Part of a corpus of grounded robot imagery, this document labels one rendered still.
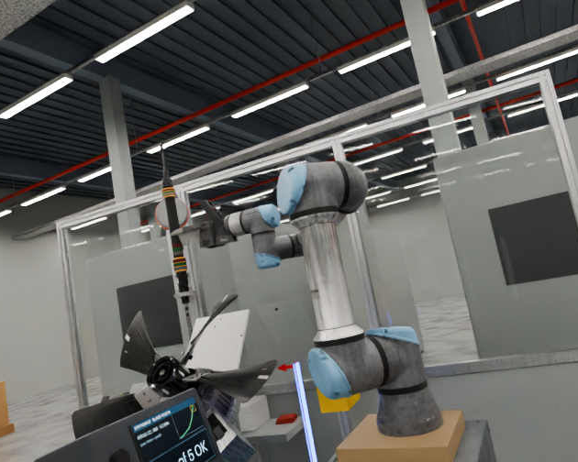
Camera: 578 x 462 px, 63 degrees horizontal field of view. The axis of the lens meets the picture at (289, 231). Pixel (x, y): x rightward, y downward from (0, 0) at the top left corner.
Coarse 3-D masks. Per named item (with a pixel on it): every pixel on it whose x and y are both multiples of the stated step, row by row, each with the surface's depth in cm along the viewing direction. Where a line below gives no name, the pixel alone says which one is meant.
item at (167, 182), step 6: (168, 174) 161; (162, 180) 160; (168, 180) 159; (162, 186) 159; (168, 186) 162; (186, 270) 157; (180, 276) 155; (186, 276) 156; (180, 282) 154; (186, 282) 155; (180, 288) 155; (186, 288) 155; (186, 300) 154
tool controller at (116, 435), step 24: (168, 408) 77; (192, 408) 82; (96, 432) 64; (120, 432) 67; (144, 432) 71; (168, 432) 75; (192, 432) 79; (48, 456) 64; (72, 456) 63; (96, 456) 62; (120, 456) 64; (144, 456) 68; (192, 456) 77; (216, 456) 81
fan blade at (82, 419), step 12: (132, 396) 153; (84, 408) 155; (96, 408) 154; (108, 408) 153; (120, 408) 153; (132, 408) 153; (72, 420) 155; (84, 420) 153; (96, 420) 153; (108, 420) 152; (84, 432) 152
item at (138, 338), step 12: (132, 324) 178; (144, 324) 172; (132, 336) 176; (144, 336) 169; (132, 348) 174; (144, 348) 168; (120, 360) 179; (132, 360) 174; (144, 360) 168; (144, 372) 169
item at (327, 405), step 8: (320, 392) 158; (320, 400) 158; (328, 400) 157; (336, 400) 156; (344, 400) 155; (352, 400) 160; (320, 408) 158; (328, 408) 157; (336, 408) 156; (344, 408) 155
